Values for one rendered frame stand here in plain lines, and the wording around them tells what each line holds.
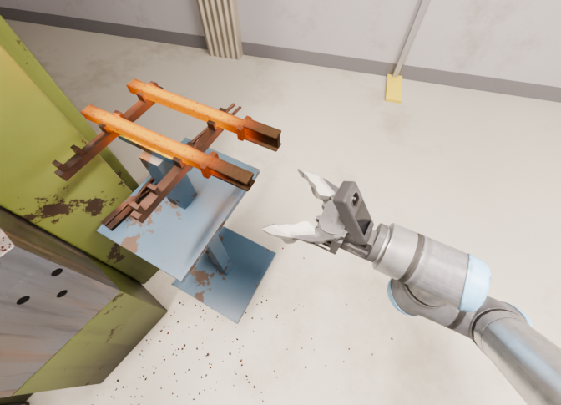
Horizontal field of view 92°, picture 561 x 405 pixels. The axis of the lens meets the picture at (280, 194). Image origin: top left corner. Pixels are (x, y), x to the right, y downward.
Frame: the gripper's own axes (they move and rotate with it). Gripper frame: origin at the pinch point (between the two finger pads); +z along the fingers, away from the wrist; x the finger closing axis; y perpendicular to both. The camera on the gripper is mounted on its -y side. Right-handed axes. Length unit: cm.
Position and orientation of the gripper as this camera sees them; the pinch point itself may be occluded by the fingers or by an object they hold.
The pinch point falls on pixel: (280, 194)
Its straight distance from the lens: 51.3
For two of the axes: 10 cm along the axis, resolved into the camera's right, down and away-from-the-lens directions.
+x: 4.5, -7.6, 4.7
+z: -8.9, -3.9, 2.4
